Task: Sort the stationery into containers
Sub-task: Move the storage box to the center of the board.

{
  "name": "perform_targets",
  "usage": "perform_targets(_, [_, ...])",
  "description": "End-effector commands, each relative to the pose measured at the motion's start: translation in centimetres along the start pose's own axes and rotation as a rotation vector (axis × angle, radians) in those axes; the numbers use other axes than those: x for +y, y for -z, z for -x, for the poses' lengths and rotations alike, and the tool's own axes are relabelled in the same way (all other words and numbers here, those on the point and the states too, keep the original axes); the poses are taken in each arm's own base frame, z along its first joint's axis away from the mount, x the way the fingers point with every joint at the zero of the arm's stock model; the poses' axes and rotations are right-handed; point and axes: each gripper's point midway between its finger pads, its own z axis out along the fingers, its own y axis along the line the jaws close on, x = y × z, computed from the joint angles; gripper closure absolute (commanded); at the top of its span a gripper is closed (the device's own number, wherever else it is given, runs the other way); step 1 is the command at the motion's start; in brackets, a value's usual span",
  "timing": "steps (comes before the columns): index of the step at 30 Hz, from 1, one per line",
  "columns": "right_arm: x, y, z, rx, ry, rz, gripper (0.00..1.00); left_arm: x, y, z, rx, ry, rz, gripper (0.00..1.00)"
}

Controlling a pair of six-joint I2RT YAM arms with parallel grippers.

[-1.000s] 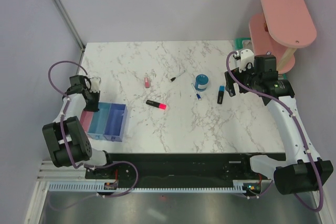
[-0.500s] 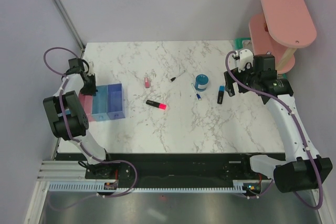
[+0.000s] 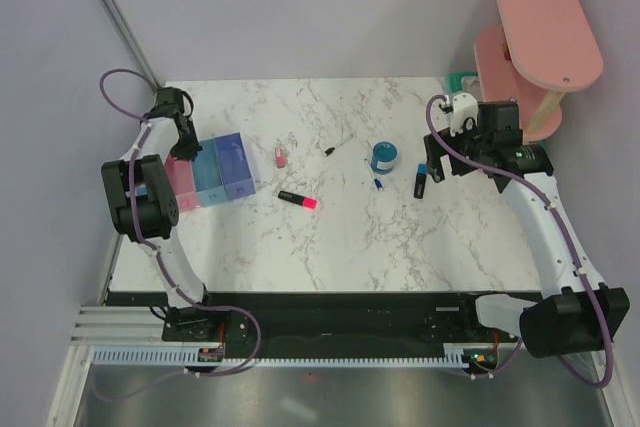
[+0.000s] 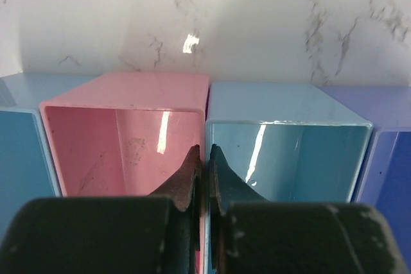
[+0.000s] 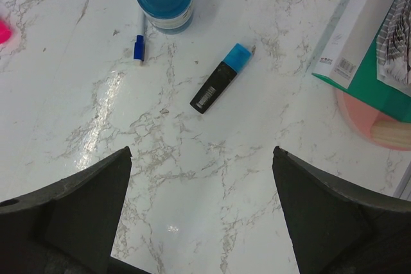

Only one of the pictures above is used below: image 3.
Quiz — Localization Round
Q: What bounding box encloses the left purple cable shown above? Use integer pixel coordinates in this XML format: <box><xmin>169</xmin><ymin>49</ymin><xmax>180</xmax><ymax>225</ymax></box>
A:
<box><xmin>98</xmin><ymin>68</ymin><xmax>263</xmax><ymax>402</ymax></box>

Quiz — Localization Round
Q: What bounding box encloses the white slotted cable duct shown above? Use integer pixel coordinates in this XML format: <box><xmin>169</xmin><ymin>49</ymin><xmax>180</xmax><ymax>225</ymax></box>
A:
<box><xmin>92</xmin><ymin>343</ymin><xmax>489</xmax><ymax>369</ymax></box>

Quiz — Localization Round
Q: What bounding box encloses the black tip whiteboard marker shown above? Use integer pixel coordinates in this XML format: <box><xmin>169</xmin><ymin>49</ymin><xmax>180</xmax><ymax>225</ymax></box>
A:
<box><xmin>324</xmin><ymin>134</ymin><xmax>353</xmax><ymax>157</ymax></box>

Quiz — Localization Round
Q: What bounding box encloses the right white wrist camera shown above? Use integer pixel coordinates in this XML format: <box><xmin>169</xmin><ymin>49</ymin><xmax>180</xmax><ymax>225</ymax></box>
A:
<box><xmin>438</xmin><ymin>92</ymin><xmax>479</xmax><ymax>137</ymax></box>

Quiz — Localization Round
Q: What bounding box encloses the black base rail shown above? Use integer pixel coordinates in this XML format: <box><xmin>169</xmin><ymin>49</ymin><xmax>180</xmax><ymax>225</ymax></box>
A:
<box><xmin>162</xmin><ymin>292</ymin><xmax>515</xmax><ymax>358</ymax></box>

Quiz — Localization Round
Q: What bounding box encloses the blue cap whiteboard marker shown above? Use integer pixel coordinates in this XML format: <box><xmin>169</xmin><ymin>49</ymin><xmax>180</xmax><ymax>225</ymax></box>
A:
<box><xmin>363</xmin><ymin>158</ymin><xmax>384</xmax><ymax>192</ymax></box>

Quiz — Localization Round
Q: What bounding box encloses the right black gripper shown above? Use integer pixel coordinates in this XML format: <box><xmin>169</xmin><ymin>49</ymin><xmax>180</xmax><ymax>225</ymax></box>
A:
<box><xmin>424</xmin><ymin>115</ymin><xmax>492</xmax><ymax>183</ymax></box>

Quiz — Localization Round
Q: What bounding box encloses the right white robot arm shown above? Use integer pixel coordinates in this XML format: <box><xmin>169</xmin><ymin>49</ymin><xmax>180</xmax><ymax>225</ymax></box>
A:
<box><xmin>424</xmin><ymin>93</ymin><xmax>630</xmax><ymax>358</ymax></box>

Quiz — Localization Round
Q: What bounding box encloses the green book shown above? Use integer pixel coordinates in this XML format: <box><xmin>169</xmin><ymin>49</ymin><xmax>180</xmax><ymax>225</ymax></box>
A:
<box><xmin>445</xmin><ymin>72</ymin><xmax>482</xmax><ymax>100</ymax></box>

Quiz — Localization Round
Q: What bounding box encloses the pink two-tier wooden shelf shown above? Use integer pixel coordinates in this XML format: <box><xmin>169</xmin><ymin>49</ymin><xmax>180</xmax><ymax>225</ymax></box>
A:
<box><xmin>474</xmin><ymin>0</ymin><xmax>604</xmax><ymax>143</ymax></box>

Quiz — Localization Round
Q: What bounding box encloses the pink eraser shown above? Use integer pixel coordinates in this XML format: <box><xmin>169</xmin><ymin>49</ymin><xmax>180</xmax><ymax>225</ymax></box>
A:
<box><xmin>274</xmin><ymin>147</ymin><xmax>286</xmax><ymax>169</ymax></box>

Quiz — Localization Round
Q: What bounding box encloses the purple storage bin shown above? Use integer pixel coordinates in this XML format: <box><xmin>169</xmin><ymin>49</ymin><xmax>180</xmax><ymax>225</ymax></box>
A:
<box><xmin>213</xmin><ymin>133</ymin><xmax>256</xmax><ymax>200</ymax></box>

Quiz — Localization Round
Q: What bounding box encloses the light blue storage bin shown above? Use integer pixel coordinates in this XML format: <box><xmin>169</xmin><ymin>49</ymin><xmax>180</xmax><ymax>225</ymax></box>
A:
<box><xmin>192</xmin><ymin>139</ymin><xmax>228</xmax><ymax>207</ymax></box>

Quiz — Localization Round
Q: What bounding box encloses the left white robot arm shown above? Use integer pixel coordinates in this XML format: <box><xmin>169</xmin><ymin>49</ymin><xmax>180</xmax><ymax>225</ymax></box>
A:
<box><xmin>101</xmin><ymin>87</ymin><xmax>207</xmax><ymax>309</ymax></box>

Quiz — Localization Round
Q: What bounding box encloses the pink storage bin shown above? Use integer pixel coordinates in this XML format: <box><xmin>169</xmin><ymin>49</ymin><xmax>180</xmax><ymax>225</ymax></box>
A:
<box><xmin>164</xmin><ymin>156</ymin><xmax>201</xmax><ymax>212</ymax></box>

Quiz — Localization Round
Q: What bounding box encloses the blue round jar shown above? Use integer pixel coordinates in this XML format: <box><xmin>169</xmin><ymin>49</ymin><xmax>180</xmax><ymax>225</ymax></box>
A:
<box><xmin>370</xmin><ymin>141</ymin><xmax>398</xmax><ymax>175</ymax></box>

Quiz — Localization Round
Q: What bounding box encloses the pink cap black highlighter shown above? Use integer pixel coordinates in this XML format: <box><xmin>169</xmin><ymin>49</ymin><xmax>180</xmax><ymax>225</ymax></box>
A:
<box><xmin>277</xmin><ymin>190</ymin><xmax>317</xmax><ymax>210</ymax></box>

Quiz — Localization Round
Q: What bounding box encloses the blue cap black highlighter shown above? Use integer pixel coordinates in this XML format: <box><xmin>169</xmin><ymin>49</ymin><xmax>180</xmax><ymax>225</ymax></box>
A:
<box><xmin>413</xmin><ymin>163</ymin><xmax>428</xmax><ymax>199</ymax></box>

